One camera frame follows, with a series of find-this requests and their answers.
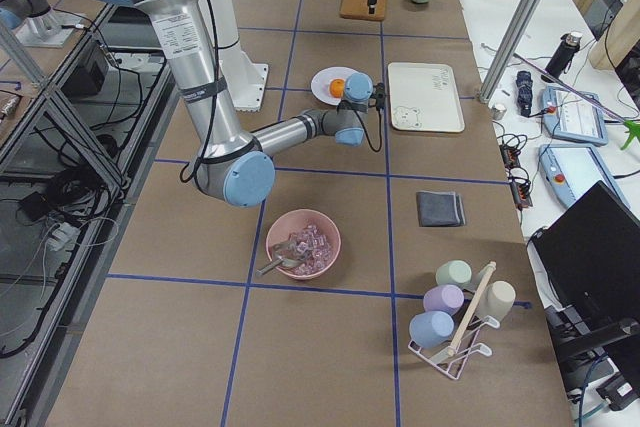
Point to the blue cup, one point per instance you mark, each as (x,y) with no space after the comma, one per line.
(429,329)

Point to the cream bear tray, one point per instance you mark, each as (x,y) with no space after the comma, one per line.
(424,98)

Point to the folded grey cloth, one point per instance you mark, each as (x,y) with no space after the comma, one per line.
(440,209)

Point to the aluminium frame post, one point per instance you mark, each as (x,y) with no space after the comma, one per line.
(506,50)

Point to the black water bottle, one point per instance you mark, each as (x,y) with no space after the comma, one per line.
(570,44)

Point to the pale green cup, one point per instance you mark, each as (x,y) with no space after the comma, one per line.
(454,272)

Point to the white round plate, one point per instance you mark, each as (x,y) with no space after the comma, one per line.
(321,80)

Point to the pink bowl with ice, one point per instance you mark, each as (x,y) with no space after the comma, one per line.
(317,240)

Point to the beige cup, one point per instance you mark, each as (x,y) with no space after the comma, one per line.
(500,299)

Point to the folded navy umbrella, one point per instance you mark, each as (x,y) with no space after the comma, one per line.
(524,87)

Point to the small metal cup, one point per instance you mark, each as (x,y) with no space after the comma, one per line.
(498,111)

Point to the black monitor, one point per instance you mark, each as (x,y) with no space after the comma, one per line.
(591,255)

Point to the lilac cup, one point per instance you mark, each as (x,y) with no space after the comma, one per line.
(446,298)

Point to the metal scoop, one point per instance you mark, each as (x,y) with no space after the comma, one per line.
(284,255)

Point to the orange mandarin fruit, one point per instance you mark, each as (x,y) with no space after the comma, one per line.
(336,88)

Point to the white wire cup rack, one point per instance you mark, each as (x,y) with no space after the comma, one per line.
(450,357)

